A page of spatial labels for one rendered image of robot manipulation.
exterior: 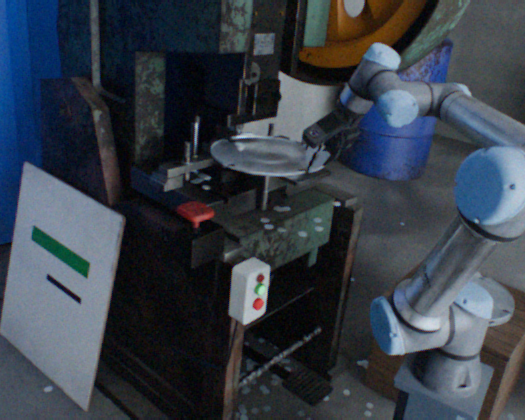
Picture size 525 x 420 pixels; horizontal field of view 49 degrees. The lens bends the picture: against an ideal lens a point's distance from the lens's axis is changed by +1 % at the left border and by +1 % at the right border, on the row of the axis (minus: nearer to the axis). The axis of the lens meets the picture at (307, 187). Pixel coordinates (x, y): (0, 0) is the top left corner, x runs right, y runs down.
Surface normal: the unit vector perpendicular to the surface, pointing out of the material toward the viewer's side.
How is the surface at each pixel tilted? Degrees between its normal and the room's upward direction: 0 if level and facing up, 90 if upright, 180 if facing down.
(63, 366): 78
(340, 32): 90
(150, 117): 90
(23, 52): 90
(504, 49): 90
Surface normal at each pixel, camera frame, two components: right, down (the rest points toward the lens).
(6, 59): 0.77, 0.33
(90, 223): -0.57, 0.04
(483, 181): -0.87, -0.04
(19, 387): 0.12, -0.91
